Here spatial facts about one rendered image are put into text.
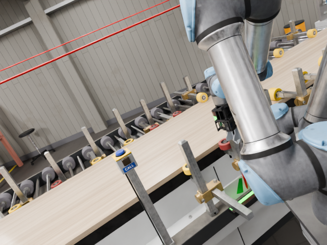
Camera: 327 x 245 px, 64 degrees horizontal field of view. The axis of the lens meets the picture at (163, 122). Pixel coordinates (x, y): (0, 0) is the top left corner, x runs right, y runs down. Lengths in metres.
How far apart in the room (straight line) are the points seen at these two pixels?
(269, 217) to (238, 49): 1.55
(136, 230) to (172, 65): 4.76
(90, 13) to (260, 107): 5.47
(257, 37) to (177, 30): 5.07
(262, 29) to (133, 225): 1.10
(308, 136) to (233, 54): 0.24
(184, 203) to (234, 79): 1.03
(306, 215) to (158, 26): 5.30
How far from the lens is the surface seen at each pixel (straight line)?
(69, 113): 6.37
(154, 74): 5.88
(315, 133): 0.66
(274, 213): 2.03
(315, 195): 0.76
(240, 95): 0.60
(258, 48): 0.84
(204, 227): 1.34
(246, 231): 1.92
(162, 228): 1.25
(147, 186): 1.40
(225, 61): 0.61
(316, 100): 0.87
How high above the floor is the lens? 1.61
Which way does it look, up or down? 20 degrees down
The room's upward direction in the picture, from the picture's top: 24 degrees counter-clockwise
